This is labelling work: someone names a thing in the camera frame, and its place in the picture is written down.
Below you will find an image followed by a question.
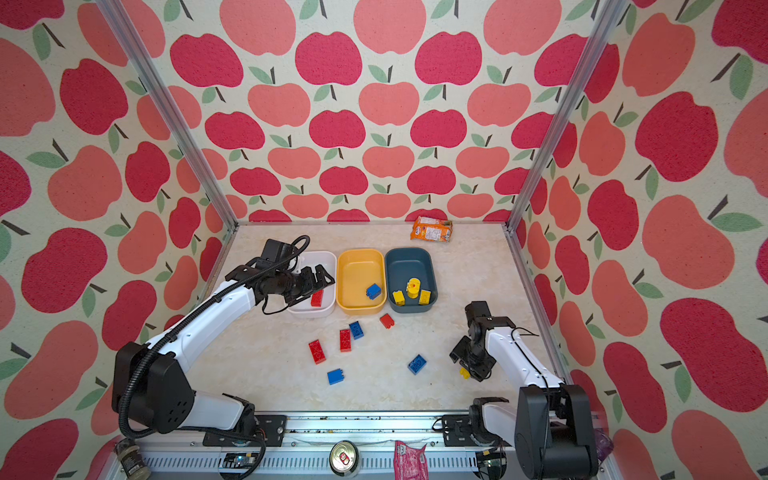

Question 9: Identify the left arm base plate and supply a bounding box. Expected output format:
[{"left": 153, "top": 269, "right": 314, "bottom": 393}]
[{"left": 202, "top": 413, "right": 287, "bottom": 448}]

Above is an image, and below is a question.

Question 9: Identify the yellow round lego piece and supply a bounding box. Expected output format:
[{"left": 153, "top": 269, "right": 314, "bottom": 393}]
[{"left": 406, "top": 277, "right": 421, "bottom": 299}]

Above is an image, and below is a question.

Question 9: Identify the aluminium frame post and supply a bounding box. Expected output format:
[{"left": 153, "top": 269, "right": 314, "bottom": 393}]
[
  {"left": 504, "top": 0, "right": 630, "bottom": 237},
  {"left": 96, "top": 1, "right": 239, "bottom": 232}
]

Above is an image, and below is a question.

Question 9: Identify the red lego brick tilted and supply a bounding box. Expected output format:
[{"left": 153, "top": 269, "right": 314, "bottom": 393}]
[{"left": 308, "top": 340, "right": 326, "bottom": 365}]

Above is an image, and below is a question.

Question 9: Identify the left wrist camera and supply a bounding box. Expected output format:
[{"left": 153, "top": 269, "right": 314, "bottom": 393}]
[{"left": 257, "top": 239, "right": 295, "bottom": 269}]

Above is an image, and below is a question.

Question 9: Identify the purple plastic bottle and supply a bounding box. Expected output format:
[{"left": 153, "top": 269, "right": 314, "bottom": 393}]
[{"left": 594, "top": 429, "right": 614, "bottom": 465}]

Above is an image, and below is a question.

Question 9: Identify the red lego brick upright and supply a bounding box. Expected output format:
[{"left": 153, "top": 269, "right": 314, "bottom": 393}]
[{"left": 339, "top": 329, "right": 352, "bottom": 353}]

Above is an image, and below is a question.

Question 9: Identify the green circuit board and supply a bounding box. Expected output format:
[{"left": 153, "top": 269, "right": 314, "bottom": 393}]
[{"left": 221, "top": 453, "right": 257, "bottom": 470}]

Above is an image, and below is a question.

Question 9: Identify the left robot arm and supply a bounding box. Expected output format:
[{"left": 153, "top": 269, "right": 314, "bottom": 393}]
[{"left": 111, "top": 235, "right": 335, "bottom": 443}]

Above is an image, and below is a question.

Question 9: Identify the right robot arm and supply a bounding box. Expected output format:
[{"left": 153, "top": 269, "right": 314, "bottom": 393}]
[{"left": 450, "top": 301, "right": 600, "bottom": 479}]

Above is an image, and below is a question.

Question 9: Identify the front aluminium rail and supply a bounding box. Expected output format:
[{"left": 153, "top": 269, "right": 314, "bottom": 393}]
[{"left": 101, "top": 411, "right": 622, "bottom": 480}]

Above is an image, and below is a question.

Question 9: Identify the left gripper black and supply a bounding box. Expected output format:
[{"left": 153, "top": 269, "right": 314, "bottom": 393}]
[{"left": 276, "top": 263, "right": 337, "bottom": 305}]

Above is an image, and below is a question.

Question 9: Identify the blue lego beside red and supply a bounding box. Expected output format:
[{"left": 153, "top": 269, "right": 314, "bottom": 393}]
[{"left": 349, "top": 321, "right": 364, "bottom": 340}]

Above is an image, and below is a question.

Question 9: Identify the left aluminium frame post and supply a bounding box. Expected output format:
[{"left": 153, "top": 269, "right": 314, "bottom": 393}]
[{"left": 96, "top": 1, "right": 239, "bottom": 232}]

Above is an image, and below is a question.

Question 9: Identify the metal drink can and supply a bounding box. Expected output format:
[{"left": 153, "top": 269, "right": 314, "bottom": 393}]
[{"left": 329, "top": 440, "right": 361, "bottom": 477}]

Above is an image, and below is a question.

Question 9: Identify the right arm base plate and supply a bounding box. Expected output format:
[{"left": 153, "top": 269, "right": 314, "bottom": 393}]
[{"left": 432, "top": 414, "right": 510, "bottom": 448}]

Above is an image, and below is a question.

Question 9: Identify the right aluminium frame post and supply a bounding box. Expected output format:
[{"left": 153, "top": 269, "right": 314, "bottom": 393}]
[{"left": 504, "top": 0, "right": 630, "bottom": 237}]

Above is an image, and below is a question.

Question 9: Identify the small red lego brick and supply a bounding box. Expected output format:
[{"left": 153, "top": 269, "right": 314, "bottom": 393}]
[{"left": 380, "top": 314, "right": 395, "bottom": 329}]

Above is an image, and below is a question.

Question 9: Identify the white plastic container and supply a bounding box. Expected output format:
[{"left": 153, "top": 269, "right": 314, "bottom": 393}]
[{"left": 287, "top": 251, "right": 337, "bottom": 319}]

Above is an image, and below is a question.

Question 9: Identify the yellow plastic container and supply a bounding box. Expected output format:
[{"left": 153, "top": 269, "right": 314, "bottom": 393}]
[{"left": 336, "top": 248, "right": 387, "bottom": 316}]

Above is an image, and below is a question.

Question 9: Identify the blue lego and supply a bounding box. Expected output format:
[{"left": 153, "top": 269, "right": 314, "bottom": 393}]
[
  {"left": 349, "top": 321, "right": 364, "bottom": 340},
  {"left": 327, "top": 368, "right": 345, "bottom": 385},
  {"left": 407, "top": 354, "right": 427, "bottom": 375},
  {"left": 366, "top": 283, "right": 382, "bottom": 300}
]

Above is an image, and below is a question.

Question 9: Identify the orange snack packet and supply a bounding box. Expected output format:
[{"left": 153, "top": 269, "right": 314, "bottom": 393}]
[{"left": 410, "top": 216, "right": 453, "bottom": 243}]

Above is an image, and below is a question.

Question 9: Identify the pink snack wrapper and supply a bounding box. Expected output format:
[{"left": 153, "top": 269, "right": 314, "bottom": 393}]
[{"left": 393, "top": 441, "right": 429, "bottom": 480}]

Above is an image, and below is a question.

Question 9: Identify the dark glass jar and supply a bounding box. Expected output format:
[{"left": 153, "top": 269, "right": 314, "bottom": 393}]
[{"left": 114, "top": 438, "right": 151, "bottom": 480}]

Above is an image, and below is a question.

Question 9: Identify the dark teal plastic container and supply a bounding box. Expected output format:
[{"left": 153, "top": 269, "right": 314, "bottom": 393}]
[{"left": 385, "top": 247, "right": 439, "bottom": 314}]

